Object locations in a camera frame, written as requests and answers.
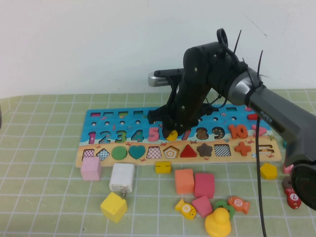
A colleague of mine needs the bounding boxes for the small rose pink block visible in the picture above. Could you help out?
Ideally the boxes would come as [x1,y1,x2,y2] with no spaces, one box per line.
[192,196,213,218]

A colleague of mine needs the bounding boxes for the black zip tie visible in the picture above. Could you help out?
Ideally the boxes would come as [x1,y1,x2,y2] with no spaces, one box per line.
[233,29,242,54]
[255,50,270,86]

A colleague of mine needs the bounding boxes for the yellow cube block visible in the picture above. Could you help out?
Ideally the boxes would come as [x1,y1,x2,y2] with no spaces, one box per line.
[100,192,128,224]

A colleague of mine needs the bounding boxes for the yellow equals sign piece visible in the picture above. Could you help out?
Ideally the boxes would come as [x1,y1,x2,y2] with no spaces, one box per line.
[155,161,172,174]

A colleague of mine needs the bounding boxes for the orange plus sign piece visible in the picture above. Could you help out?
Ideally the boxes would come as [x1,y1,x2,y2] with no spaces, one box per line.
[234,142,252,157]

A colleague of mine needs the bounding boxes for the pink greater-than sign piece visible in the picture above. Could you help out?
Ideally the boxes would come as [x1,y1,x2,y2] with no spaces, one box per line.
[251,124,268,138]

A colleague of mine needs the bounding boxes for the orange wooden fish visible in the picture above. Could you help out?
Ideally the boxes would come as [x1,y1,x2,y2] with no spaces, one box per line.
[227,196,251,215]

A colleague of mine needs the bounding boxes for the brown number eight piece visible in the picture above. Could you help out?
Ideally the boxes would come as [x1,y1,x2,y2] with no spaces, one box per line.
[282,176,294,190]

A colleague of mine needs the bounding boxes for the yellow wooden fish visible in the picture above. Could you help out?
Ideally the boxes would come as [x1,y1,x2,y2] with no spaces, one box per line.
[174,199,198,220]

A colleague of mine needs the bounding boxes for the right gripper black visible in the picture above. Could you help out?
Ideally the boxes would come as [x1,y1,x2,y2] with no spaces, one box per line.
[147,74,213,138]

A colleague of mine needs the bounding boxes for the red wooden fish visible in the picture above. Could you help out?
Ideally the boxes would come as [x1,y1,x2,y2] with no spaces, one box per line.
[283,187,303,209]

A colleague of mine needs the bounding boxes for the green wooden number piece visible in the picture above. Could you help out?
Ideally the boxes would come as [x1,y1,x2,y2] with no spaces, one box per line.
[213,199,236,220]

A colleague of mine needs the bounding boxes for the red triangle piece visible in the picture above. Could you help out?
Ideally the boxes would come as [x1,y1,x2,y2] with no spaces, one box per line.
[180,144,198,158]

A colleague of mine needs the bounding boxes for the teal heart piece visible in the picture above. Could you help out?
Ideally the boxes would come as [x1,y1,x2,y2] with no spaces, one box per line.
[128,145,146,160]

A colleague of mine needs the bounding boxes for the white power adapter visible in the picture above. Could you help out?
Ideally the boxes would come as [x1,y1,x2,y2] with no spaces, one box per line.
[109,162,136,198]

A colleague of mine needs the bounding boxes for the green circle piece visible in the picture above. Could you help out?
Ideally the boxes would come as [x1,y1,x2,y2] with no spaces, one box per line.
[111,146,128,160]

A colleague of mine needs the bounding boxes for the colourful wooden number puzzle board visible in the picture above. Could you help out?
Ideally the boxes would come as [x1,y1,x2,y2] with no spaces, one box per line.
[75,103,282,168]

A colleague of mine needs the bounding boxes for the pink number five piece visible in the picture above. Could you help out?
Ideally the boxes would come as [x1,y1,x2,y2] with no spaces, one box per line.
[148,127,160,143]

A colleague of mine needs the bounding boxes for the yellow pentagon piece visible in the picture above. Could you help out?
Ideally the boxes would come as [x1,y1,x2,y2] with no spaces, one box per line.
[259,162,278,180]

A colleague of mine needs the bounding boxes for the green checked tablecloth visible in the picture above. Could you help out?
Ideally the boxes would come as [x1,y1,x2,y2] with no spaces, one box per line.
[0,88,316,237]

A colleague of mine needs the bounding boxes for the orange trapezoid block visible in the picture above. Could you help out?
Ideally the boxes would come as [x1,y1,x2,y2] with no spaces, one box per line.
[174,168,195,195]

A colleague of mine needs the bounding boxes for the yellow rubber duck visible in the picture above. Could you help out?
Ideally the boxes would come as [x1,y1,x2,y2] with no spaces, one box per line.
[204,207,232,237]

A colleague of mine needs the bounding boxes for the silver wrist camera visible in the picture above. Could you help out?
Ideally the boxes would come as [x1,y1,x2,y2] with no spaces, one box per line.
[148,69,185,87]

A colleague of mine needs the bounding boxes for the light pink cube block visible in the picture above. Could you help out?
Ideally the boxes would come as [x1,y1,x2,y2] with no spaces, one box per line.
[80,156,101,181]

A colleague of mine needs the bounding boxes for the large rose pink block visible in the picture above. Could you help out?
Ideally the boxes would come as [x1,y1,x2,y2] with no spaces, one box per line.
[194,173,215,199]

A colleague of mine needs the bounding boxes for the brown star piece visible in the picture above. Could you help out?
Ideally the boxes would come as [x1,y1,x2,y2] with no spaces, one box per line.
[197,143,213,158]

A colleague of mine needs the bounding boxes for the black cable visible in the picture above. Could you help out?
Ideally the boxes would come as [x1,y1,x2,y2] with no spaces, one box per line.
[203,28,269,237]

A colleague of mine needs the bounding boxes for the orange number ten piece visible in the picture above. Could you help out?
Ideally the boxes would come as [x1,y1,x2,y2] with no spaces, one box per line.
[228,124,248,139]

